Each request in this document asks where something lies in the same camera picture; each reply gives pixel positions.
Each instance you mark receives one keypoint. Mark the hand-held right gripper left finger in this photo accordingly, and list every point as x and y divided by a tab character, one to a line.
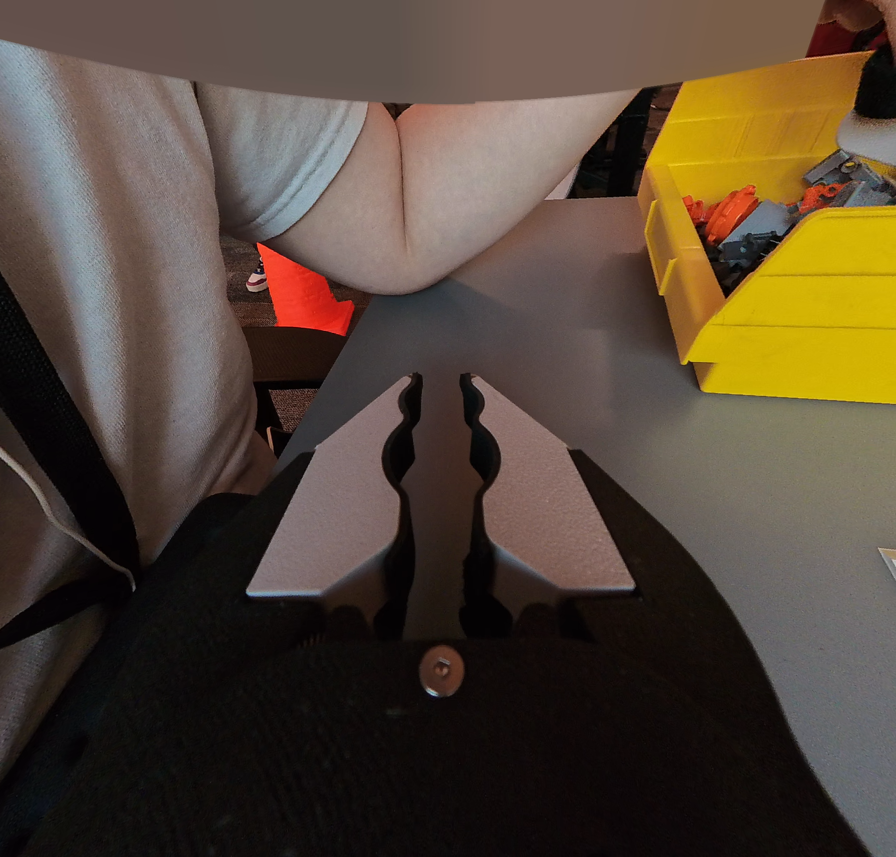
336	528

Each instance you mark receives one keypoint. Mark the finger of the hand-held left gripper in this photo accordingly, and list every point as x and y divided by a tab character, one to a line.
868	139

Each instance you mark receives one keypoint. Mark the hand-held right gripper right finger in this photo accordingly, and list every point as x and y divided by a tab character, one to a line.
553	528

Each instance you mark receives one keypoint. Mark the pile of building pieces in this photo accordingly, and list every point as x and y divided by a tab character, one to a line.
756	234

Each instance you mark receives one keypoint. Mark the yellow plastic bin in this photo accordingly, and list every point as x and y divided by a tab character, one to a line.
805	339

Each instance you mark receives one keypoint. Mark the person's left forearm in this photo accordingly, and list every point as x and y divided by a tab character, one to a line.
455	192

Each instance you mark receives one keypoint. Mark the orange gear piece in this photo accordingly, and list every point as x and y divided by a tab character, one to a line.
731	213

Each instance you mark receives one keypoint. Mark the orange traffic cone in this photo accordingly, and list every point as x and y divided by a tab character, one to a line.
301	297

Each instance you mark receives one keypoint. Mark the building instruction booklet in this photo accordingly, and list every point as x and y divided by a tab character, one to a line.
889	564

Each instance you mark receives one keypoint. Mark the person's beige shirt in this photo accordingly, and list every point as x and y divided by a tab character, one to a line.
105	276

